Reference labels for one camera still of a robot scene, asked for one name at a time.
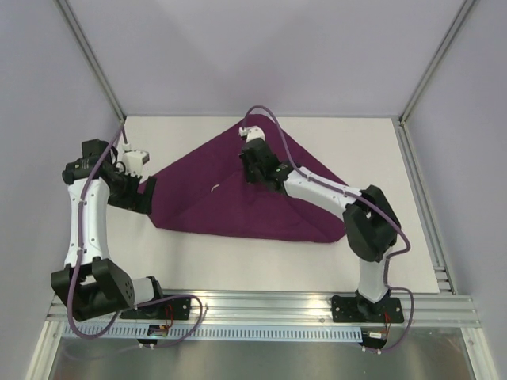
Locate purple cloth drape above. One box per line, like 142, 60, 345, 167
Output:
149, 124, 345, 243

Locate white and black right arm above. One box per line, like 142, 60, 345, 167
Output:
240, 137, 400, 321

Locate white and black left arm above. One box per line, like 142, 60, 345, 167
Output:
51, 139, 166, 321

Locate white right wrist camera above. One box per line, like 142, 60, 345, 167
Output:
238, 126, 265, 143

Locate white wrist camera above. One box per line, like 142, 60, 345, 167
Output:
121, 143, 150, 177
238, 126, 265, 143

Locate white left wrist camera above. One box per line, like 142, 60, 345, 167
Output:
121, 143, 150, 177

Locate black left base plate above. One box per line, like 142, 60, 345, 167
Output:
120, 297, 191, 321

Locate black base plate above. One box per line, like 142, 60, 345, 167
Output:
120, 297, 191, 321
330, 294, 405, 324

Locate white slotted cable duct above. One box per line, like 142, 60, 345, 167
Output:
63, 325, 364, 342

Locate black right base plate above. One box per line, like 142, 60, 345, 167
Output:
330, 294, 405, 324

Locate aluminium frame post left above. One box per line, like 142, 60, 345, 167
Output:
54, 0, 126, 123

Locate aluminium frame post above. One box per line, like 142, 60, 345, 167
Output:
54, 0, 126, 123
398, 0, 479, 127

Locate aluminium mounting rail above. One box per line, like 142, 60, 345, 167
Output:
47, 288, 482, 329

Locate aluminium frame post right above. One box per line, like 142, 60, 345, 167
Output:
398, 0, 479, 127

